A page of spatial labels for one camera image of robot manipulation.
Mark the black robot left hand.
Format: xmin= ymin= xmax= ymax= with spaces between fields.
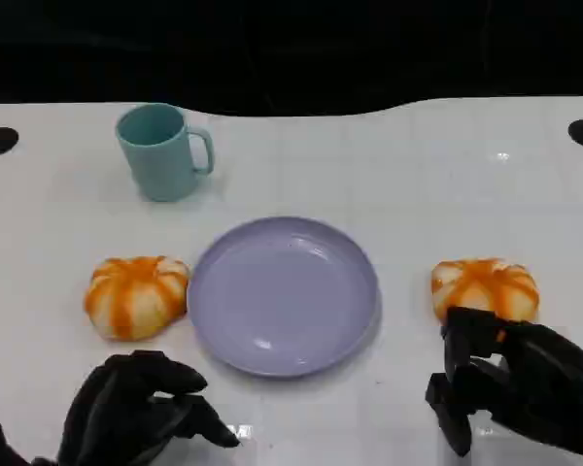
xmin=56 ymin=349 xmax=242 ymax=466

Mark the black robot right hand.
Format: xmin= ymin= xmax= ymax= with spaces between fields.
xmin=424 ymin=305 xmax=583 ymax=458

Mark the orange and white bread roll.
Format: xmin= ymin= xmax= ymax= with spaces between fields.
xmin=83 ymin=255 xmax=192 ymax=341
xmin=430 ymin=258 xmax=540 ymax=325

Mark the pale green mug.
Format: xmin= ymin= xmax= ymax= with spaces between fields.
xmin=115 ymin=102 xmax=217 ymax=203

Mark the lilac plate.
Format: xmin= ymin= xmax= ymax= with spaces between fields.
xmin=187 ymin=216 xmax=384 ymax=381

